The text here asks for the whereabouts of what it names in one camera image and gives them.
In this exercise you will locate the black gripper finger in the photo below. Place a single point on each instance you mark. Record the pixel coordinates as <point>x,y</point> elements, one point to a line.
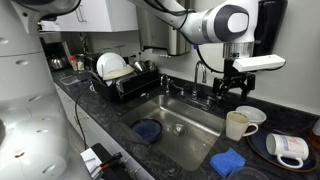
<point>223,92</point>
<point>244,93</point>

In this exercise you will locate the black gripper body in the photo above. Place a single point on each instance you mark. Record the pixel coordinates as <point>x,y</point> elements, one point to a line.
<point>233,80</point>

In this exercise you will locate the plain white mug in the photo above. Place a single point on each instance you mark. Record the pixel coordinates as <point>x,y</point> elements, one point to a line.
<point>236,128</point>

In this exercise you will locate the stainless steel sink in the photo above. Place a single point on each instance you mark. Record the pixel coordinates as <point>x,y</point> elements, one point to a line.
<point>190,146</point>

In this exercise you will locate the white mug with print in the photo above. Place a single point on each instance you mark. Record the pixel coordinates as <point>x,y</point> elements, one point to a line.
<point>290,146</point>

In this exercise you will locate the white ceramic bowl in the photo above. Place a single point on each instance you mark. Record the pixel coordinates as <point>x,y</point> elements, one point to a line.
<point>251,114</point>

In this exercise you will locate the chrome gooseneck faucet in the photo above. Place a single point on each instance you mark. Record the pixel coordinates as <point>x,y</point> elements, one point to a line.
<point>195,83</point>

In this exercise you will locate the chrome side sprayer tap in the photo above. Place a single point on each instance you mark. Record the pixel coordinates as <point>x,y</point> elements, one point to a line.
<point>176,88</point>

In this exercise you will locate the dark blue plate with rim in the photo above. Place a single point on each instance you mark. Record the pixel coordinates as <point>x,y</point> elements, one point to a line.
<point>258,145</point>

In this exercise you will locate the blue sponge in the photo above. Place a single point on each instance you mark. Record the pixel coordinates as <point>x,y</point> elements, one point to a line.
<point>227,161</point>

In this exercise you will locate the clear glass bowl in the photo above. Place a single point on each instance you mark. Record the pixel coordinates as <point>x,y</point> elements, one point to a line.
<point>246,175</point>

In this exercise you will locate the dark blue round plate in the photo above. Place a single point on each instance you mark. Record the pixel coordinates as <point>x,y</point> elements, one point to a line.
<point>147,130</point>

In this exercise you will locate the steel mixing bowl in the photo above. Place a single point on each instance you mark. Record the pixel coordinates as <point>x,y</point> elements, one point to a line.
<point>140,66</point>

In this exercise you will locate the grey paper towel dispenser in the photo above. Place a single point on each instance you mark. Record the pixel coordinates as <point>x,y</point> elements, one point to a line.
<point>156,33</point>

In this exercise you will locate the black dish rack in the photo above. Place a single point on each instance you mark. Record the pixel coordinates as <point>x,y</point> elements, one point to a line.
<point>133,88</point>

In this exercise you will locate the cream dinner plate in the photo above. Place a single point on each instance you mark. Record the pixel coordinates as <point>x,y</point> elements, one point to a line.
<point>118,73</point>

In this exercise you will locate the white dinner plate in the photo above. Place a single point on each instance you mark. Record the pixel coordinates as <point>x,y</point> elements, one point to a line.
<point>110,63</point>

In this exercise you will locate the small glass jar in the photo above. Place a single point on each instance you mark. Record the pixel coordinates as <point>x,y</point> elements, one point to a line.
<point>81,64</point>

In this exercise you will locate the clear plastic container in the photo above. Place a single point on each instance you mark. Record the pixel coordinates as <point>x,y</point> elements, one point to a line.
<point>71,80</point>

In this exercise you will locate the spice jar with red lid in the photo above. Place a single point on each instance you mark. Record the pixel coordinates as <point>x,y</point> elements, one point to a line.
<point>73,63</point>

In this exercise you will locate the white base cabinets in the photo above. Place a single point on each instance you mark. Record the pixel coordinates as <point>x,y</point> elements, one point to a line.
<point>70,106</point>

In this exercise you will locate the steel kettle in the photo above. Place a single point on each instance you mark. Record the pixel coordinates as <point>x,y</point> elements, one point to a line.
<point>57,63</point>

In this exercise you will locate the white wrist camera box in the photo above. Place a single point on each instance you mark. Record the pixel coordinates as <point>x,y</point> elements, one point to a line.
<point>258,63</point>

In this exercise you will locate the black wall soap dispenser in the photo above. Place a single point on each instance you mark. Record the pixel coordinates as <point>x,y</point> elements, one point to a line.
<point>271,26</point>

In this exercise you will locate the white wall cabinet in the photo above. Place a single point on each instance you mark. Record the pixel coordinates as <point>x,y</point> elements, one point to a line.
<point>106,15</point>

